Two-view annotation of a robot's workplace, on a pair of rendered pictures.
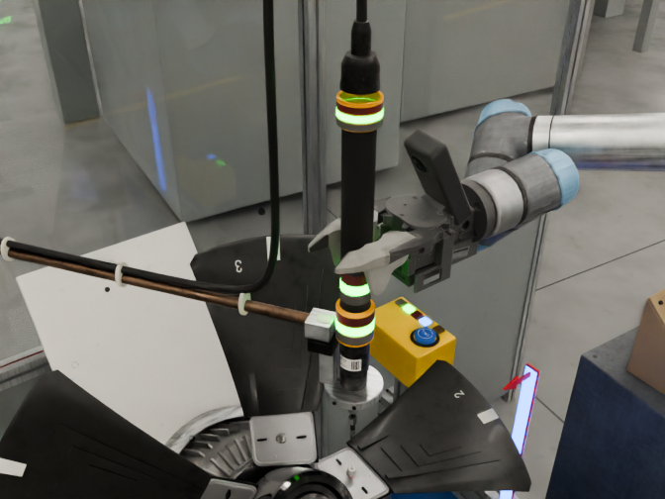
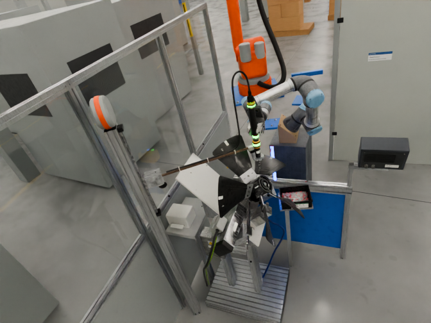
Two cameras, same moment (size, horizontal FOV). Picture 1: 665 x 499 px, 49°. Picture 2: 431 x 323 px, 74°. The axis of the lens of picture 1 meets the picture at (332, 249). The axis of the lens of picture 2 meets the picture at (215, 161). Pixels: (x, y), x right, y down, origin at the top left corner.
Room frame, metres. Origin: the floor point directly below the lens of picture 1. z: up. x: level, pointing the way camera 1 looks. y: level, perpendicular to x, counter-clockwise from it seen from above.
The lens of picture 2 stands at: (-0.50, 0.82, 2.37)
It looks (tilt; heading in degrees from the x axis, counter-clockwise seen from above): 35 degrees down; 334
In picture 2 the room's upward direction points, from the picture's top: 14 degrees counter-clockwise
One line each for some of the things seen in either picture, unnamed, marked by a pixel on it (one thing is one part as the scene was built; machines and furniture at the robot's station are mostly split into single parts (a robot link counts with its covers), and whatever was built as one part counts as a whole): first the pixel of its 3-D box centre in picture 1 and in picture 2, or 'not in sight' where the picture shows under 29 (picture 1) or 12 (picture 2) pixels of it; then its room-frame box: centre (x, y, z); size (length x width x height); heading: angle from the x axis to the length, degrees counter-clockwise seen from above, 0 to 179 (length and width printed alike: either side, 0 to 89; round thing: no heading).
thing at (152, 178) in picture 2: not in sight; (152, 178); (0.84, 0.57, 1.43); 0.10 x 0.07 x 0.08; 71
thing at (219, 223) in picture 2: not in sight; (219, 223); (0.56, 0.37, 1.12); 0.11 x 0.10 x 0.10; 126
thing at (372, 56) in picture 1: (356, 245); (254, 128); (0.63, -0.03, 1.55); 0.04 x 0.04 x 0.46
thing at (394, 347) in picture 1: (407, 345); not in sight; (1.08, -0.15, 1.02); 0.16 x 0.10 x 0.11; 36
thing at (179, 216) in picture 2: not in sight; (179, 216); (0.99, 0.47, 0.91); 0.17 x 0.16 x 0.11; 36
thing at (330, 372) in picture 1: (345, 356); (256, 151); (0.63, -0.02, 1.39); 0.09 x 0.07 x 0.10; 71
